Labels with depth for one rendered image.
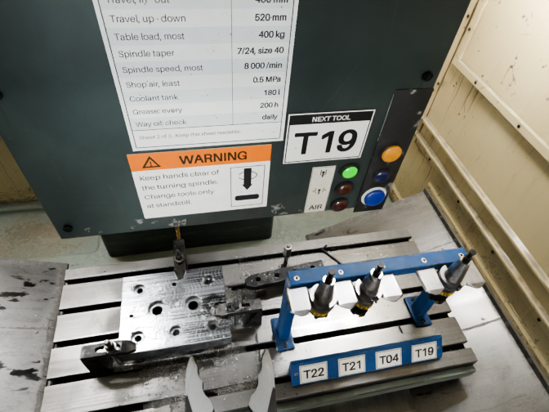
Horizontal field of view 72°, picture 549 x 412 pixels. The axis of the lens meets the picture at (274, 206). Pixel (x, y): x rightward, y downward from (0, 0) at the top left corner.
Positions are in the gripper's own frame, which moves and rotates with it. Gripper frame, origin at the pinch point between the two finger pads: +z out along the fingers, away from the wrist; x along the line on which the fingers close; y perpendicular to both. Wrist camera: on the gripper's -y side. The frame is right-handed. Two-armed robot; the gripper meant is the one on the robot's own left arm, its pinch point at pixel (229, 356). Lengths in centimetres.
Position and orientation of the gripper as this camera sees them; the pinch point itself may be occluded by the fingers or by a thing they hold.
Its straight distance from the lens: 58.0
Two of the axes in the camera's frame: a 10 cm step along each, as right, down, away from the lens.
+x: 9.9, -0.4, 1.3
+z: -1.1, -7.5, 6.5
